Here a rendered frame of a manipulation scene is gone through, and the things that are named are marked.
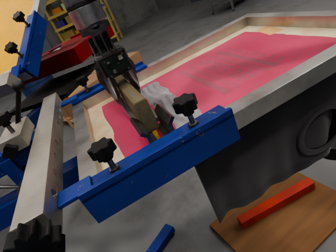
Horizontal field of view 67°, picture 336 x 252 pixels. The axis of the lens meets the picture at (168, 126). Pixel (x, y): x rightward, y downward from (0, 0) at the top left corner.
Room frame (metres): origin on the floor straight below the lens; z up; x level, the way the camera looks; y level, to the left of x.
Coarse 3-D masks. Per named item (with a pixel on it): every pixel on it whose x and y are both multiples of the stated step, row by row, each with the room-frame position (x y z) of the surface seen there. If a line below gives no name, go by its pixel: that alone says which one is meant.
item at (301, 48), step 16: (272, 48) 0.69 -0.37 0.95; (288, 48) 0.64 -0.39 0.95; (304, 48) 0.60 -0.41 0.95; (320, 48) 0.56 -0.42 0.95; (288, 64) 0.56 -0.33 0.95; (256, 80) 0.55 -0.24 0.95; (208, 96) 0.58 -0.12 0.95; (224, 96) 0.54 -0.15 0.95; (240, 96) 0.51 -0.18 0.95; (112, 128) 0.64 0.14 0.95; (128, 128) 0.60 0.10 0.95; (128, 144) 0.52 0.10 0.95; (144, 144) 0.49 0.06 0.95
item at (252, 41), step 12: (240, 36) 0.92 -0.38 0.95; (252, 36) 0.86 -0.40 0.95; (264, 36) 0.81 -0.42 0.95; (276, 36) 0.76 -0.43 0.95; (216, 48) 0.91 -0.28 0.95; (252, 48) 0.76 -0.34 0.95; (192, 60) 0.90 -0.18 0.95; (168, 72) 0.89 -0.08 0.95; (144, 84) 0.88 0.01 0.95; (168, 84) 0.78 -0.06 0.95; (180, 84) 0.73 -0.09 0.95; (108, 108) 0.80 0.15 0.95; (120, 108) 0.76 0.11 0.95; (108, 120) 0.71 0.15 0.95; (120, 120) 0.67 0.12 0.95
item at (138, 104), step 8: (120, 80) 0.67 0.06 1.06; (120, 88) 0.61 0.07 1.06; (128, 88) 0.58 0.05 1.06; (128, 96) 0.53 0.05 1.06; (136, 96) 0.51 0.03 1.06; (128, 104) 0.59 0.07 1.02; (136, 104) 0.48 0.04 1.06; (144, 104) 0.48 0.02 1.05; (136, 112) 0.48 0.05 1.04; (144, 112) 0.48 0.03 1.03; (152, 112) 0.48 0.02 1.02; (144, 120) 0.48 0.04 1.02; (152, 120) 0.48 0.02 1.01; (152, 128) 0.48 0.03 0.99
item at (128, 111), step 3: (120, 96) 0.74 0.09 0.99; (126, 105) 0.65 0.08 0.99; (123, 108) 0.65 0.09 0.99; (126, 108) 0.63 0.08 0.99; (129, 108) 0.63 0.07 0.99; (126, 111) 0.62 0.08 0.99; (129, 111) 0.61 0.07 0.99; (153, 111) 0.55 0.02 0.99; (129, 114) 0.59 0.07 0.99; (132, 114) 0.58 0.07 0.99; (129, 117) 0.58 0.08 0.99; (132, 117) 0.56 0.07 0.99; (135, 117) 0.56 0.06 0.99; (156, 117) 0.51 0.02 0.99
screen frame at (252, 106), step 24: (240, 24) 1.01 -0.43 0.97; (264, 24) 0.91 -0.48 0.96; (288, 24) 0.80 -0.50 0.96; (312, 24) 0.71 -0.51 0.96; (192, 48) 0.97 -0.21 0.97; (144, 72) 0.93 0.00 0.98; (288, 72) 0.46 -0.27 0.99; (312, 72) 0.43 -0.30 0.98; (96, 96) 0.90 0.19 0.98; (264, 96) 0.41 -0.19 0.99; (288, 96) 0.42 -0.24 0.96; (240, 120) 0.40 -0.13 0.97; (96, 168) 0.43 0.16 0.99
